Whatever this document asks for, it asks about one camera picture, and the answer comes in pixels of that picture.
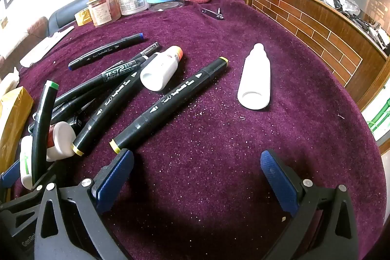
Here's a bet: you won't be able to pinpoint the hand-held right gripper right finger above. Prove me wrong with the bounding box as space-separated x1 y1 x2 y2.
260 150 360 260

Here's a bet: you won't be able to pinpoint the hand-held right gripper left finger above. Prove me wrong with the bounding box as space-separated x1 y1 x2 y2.
34 149 135 260

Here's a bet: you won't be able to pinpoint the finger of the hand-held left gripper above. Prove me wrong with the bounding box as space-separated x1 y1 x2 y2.
30 163 61 201
0 159 20 189

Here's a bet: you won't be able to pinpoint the yellow cardboard box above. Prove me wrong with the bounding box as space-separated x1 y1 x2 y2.
0 86 35 173

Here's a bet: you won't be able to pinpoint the green-capped black marker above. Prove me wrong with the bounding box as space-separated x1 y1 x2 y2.
31 80 59 186

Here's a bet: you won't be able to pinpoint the black marker yellow caps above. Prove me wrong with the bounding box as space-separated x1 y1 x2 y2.
109 57 230 154
71 53 159 156

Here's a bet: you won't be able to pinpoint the black gel pen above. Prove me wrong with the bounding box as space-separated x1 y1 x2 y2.
53 58 150 110

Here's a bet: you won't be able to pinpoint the white plastic bottle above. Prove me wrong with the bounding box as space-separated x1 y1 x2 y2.
237 43 272 110

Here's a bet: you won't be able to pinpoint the white bottle orange cap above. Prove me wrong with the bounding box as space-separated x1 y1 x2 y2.
140 46 183 92

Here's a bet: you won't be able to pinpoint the blue-capped black marker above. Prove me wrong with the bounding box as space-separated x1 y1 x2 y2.
68 32 144 71

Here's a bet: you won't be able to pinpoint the grey translucent gel pen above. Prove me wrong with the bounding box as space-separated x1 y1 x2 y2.
122 41 161 66

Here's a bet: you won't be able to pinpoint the white tube green print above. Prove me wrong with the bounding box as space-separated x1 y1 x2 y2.
19 135 35 191

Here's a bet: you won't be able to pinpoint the white bottle red label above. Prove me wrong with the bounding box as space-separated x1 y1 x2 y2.
46 121 77 162

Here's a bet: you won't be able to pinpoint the thin black pen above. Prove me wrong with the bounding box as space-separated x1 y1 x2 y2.
29 89 104 134

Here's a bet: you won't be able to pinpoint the purple velvet tablecloth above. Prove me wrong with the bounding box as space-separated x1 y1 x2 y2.
12 0 387 260

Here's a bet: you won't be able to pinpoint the white crumpled tissue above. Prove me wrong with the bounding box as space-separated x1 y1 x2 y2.
0 67 20 97

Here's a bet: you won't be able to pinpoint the green bamboo picture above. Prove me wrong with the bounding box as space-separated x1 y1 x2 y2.
366 102 390 134

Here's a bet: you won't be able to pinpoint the white paper sheet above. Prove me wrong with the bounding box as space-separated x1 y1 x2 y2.
19 25 75 68

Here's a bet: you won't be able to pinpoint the brown cushion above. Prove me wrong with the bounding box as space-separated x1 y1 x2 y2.
0 16 49 72

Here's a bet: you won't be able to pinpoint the wooden counter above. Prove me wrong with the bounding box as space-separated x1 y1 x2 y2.
235 0 390 114

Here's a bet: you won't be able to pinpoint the gold tape roll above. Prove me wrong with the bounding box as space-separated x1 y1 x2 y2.
74 8 93 27

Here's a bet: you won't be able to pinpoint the small clear labelled jar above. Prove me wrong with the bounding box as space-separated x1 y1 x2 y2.
87 0 121 27

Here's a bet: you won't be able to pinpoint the dark sofa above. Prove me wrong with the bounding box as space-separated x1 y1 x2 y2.
47 0 89 35

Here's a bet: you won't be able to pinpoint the pile of tools and cables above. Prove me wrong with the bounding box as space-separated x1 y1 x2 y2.
276 0 390 50

